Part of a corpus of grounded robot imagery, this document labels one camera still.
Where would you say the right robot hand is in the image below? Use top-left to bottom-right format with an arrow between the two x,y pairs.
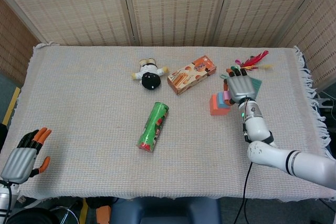
219,65 -> 259,107

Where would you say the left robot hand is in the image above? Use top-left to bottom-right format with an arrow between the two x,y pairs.
0,127 -> 52,185

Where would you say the blue foam cube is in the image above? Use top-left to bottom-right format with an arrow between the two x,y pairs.
216,91 -> 230,110

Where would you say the teal hand brush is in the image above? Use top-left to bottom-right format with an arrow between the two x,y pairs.
249,76 -> 263,95

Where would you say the orange block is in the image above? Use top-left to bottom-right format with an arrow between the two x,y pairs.
96,205 -> 111,224

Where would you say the feather shuttlecock green base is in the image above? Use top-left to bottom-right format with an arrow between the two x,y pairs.
235,50 -> 274,71

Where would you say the large orange foam cube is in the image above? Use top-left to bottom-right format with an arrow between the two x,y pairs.
209,93 -> 232,116

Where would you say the orange biscuit box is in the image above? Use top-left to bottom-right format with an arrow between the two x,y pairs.
167,55 -> 217,95

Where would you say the black round base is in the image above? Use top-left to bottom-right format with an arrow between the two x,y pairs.
6,207 -> 62,224

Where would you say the plush doll black hair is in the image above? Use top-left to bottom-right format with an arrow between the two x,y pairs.
131,58 -> 170,90

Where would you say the beige waffle tablecloth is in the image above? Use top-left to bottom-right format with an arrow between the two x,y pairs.
1,42 -> 332,201

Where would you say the green chip can red lid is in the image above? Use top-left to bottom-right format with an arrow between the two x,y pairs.
136,101 -> 170,153

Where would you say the dark blue padded seat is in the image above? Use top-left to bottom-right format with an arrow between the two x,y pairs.
109,197 -> 222,224

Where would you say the woven bamboo folding screen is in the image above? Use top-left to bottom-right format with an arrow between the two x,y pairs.
0,0 -> 336,92

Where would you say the black cable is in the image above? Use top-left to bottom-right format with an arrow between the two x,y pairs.
233,161 -> 253,224

